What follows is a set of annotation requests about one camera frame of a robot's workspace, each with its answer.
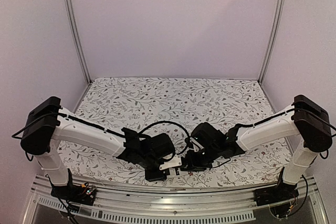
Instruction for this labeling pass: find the right aluminium frame post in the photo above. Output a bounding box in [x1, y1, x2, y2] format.
[258, 0, 285, 86]

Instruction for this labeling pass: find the floral patterned table mat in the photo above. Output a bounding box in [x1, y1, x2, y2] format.
[49, 77, 295, 188]

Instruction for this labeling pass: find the left aluminium frame post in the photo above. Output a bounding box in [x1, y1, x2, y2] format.
[64, 0, 92, 85]

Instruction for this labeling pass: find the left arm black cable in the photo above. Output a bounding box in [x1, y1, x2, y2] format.
[139, 121, 191, 156]

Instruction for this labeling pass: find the front aluminium rail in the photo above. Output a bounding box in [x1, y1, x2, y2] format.
[23, 175, 331, 223]

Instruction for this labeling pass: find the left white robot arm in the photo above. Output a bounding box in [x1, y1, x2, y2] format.
[12, 97, 182, 200]

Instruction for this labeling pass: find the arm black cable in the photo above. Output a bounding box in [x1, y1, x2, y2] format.
[211, 157, 232, 169]
[139, 121, 191, 156]

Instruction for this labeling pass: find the aluminium frame post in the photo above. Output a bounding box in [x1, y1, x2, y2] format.
[258, 0, 285, 86]
[64, 0, 92, 85]

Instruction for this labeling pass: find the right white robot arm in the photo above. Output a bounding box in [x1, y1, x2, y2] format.
[181, 95, 334, 201]

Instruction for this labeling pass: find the white remote control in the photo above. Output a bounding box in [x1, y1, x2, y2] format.
[167, 167, 186, 178]

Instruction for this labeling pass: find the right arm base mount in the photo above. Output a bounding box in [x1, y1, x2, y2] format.
[253, 180, 299, 219]

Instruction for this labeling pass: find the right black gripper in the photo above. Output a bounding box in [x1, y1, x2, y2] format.
[183, 144, 220, 172]

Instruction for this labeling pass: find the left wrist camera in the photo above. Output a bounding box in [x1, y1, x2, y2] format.
[159, 155, 182, 170]

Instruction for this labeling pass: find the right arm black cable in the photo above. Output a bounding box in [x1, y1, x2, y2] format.
[211, 157, 232, 169]

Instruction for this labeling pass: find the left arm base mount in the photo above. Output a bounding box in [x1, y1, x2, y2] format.
[51, 181, 97, 206]

